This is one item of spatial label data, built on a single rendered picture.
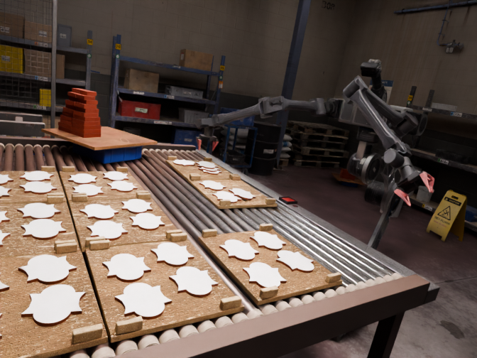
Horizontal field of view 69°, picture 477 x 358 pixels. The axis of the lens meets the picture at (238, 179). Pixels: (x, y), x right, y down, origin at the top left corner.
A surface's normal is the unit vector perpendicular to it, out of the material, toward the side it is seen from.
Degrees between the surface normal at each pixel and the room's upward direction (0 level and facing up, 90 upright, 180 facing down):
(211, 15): 90
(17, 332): 0
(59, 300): 0
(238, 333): 0
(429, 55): 90
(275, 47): 90
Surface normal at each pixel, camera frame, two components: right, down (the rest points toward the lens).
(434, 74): -0.90, -0.03
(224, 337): 0.16, -0.95
